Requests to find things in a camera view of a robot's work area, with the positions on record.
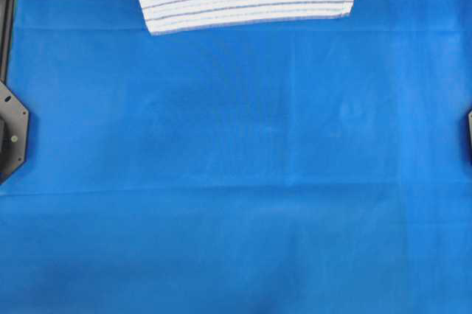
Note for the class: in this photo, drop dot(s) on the blue table cloth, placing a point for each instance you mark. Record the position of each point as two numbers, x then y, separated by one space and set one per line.
318 166

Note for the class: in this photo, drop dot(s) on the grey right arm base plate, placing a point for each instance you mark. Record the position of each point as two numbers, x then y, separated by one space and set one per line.
470 132

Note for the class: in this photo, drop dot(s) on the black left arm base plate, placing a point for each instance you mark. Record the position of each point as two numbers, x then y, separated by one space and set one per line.
14 132

